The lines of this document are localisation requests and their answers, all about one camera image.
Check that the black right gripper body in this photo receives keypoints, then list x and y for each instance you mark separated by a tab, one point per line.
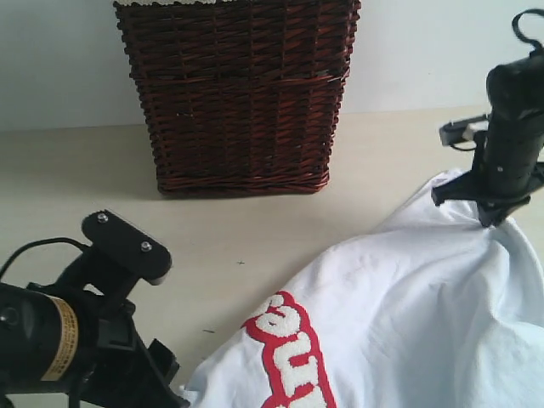
511	150

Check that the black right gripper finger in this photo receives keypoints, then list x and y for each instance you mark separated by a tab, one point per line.
495	213
462	188

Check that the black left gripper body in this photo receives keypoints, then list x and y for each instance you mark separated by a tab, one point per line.
113	367

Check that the white t-shirt red lettering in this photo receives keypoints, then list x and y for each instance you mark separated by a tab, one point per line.
428	310

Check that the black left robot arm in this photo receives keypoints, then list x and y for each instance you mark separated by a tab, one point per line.
58	343

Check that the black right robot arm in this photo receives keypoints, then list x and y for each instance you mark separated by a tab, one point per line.
515	91

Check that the dark brown wicker basket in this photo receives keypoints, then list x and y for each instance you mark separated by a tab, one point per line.
240	97

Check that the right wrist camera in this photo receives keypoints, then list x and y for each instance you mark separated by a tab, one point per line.
454	133

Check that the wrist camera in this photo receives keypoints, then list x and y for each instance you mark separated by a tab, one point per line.
120	255
454	133

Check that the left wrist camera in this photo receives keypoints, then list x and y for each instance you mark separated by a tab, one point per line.
120	255

